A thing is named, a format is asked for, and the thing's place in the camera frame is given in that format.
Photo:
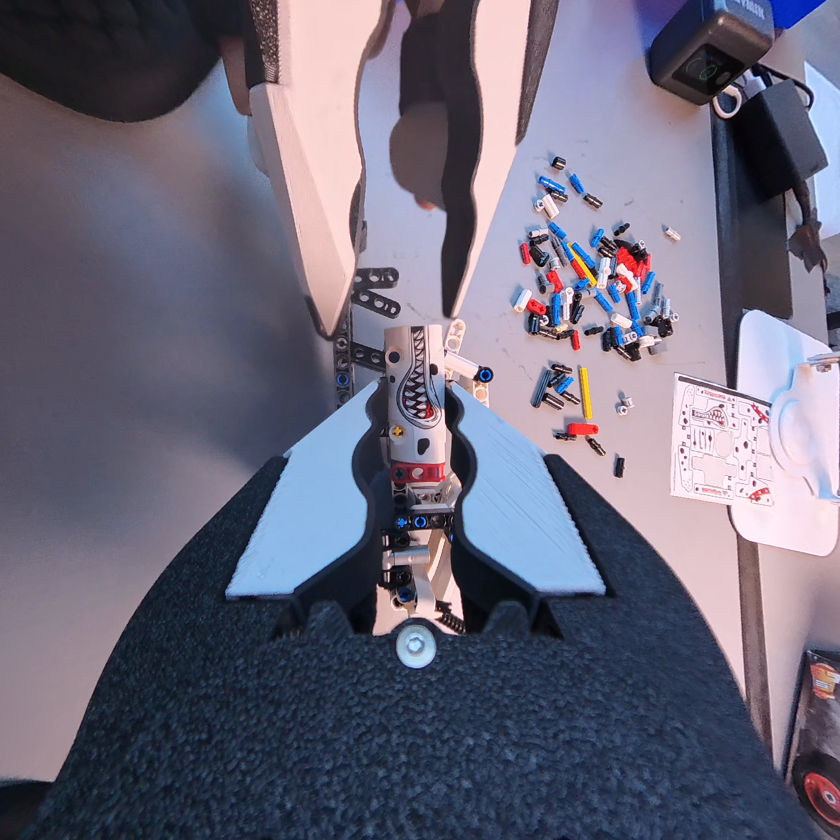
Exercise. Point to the black ribbed toy rod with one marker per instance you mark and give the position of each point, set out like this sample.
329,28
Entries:
453,620

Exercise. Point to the yellow toy axle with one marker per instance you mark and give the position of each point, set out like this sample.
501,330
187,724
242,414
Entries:
586,394

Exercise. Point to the white sticker sheet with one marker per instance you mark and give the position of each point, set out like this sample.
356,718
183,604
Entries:
709,453

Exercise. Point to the black box device with display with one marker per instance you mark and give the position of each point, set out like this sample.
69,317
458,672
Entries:
709,52

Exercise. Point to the pile of small toy pieces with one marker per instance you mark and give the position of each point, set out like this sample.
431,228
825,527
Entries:
604,275

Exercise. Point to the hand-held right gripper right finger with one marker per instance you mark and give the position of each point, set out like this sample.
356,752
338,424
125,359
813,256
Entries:
531,518

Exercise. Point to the grey desk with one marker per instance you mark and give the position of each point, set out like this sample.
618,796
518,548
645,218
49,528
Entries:
164,394

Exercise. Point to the red toy beam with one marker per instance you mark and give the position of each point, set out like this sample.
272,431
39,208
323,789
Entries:
583,429

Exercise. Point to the white book stand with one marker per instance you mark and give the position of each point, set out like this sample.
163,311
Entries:
768,525

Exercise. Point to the toy truck box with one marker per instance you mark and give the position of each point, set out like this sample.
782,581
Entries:
817,741

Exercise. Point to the toy truck chassis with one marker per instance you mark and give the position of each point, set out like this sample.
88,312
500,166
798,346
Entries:
420,525

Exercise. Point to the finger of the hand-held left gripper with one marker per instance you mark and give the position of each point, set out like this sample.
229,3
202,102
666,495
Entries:
315,131
502,98

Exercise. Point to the black power adapter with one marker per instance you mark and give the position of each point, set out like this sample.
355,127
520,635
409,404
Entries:
781,138

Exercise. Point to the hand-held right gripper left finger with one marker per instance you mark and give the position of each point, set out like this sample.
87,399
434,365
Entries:
302,518

